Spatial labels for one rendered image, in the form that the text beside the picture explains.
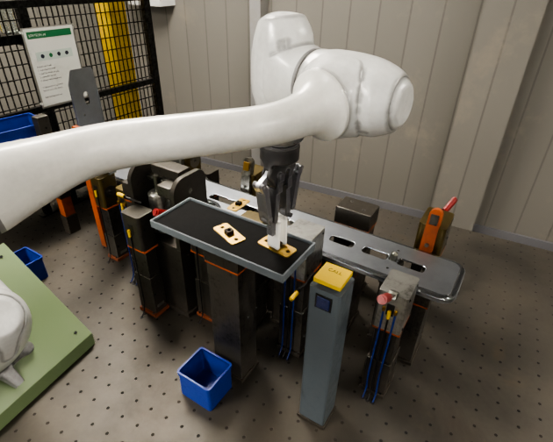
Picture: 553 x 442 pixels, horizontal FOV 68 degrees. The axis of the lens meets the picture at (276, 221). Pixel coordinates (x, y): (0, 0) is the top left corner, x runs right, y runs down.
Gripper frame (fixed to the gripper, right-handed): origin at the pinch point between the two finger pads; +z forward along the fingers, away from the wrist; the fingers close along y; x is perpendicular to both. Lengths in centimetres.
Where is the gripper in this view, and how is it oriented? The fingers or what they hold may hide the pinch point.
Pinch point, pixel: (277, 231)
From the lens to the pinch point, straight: 86.5
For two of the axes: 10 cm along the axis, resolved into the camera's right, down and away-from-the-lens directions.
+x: -7.7, -3.6, 5.3
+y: 6.4, -4.0, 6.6
